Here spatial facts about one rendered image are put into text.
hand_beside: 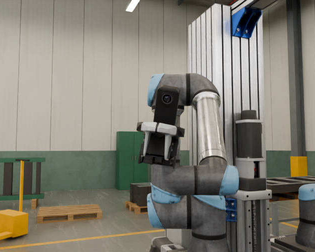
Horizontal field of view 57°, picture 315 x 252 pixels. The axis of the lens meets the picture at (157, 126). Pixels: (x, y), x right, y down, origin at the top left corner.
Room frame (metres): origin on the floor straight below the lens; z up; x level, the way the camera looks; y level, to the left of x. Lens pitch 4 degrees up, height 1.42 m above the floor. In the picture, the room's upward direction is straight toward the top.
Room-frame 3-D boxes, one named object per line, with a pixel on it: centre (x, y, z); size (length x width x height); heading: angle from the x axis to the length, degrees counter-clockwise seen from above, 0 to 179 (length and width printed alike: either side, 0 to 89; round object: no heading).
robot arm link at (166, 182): (0.76, -0.04, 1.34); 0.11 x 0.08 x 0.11; 85
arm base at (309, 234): (1.20, -0.64, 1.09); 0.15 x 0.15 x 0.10
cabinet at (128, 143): (10.07, 0.88, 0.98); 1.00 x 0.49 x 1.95; 111
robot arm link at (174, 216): (1.03, -0.04, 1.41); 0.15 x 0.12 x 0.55; 85
